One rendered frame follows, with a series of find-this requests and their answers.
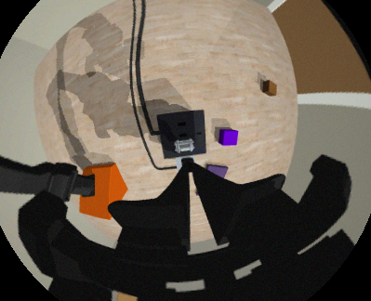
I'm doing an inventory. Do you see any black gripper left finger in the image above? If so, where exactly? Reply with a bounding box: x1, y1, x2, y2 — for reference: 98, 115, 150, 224
107, 164, 191, 252

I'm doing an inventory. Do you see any purple cube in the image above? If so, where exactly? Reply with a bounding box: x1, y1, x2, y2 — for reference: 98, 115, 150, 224
219, 129, 238, 145

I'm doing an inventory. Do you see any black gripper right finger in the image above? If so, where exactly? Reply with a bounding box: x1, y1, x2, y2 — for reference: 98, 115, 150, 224
191, 163, 286, 246

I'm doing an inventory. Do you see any purple flat rectangular slab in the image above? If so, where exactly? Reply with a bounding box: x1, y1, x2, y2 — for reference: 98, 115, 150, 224
196, 164, 229, 196

